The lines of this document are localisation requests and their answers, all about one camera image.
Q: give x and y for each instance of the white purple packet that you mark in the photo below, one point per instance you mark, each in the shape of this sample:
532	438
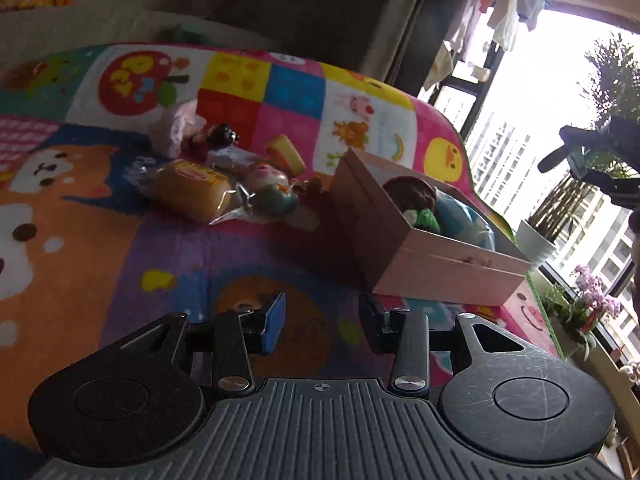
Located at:
232	158

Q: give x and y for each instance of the yellow cake slice toy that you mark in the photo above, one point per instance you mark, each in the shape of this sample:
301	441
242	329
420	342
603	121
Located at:
285	152

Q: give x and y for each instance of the small white hanging cloth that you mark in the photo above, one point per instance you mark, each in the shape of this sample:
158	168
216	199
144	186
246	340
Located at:
440	67

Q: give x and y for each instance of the pink cardboard box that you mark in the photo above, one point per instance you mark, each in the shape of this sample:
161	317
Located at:
450	280

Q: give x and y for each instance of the teal frog toy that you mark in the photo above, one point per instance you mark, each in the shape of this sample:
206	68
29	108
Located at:
275	202

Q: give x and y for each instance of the white hanging garment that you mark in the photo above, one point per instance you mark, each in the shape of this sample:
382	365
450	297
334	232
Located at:
506	12

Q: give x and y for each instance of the tall green potted tree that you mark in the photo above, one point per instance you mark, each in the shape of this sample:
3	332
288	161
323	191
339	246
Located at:
615	80

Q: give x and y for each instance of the brown knitted item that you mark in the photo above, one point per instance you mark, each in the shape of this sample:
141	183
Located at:
407	192

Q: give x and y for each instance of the black round doll toy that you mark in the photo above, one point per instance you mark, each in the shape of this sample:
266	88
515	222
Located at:
220	136

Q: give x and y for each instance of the green knitted item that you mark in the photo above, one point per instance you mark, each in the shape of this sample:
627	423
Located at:
425	220

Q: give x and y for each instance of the leafy green plant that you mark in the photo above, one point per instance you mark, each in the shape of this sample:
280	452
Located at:
567	312

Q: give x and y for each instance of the bread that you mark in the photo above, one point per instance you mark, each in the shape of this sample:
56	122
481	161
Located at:
190	190

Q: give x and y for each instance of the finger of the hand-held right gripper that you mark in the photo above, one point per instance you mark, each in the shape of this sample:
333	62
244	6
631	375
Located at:
580	136
600	180

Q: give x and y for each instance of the pink orchid flowers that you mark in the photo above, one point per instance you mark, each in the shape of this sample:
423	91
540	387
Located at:
597	295

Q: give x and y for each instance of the white flower pot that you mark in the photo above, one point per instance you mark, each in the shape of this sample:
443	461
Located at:
535	245

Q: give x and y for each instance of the bamboo plant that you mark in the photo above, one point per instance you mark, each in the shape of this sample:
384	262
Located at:
565	205

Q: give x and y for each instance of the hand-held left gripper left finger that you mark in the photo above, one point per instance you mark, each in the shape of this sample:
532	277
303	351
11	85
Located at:
275	322

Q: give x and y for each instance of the colourful printed play mat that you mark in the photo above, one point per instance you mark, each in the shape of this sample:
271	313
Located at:
100	260

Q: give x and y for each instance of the pink patterned cloth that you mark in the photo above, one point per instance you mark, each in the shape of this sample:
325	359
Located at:
175	127

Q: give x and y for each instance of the pale pink hanging garment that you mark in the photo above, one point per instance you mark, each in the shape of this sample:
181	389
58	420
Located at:
465	17

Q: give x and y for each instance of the small white figurine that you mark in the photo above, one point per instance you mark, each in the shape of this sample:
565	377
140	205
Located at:
630	374

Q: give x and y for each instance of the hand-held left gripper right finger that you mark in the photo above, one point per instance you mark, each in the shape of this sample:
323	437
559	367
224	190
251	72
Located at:
372	329

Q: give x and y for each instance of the light blue bag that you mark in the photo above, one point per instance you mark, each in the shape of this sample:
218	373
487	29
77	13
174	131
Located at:
462	217

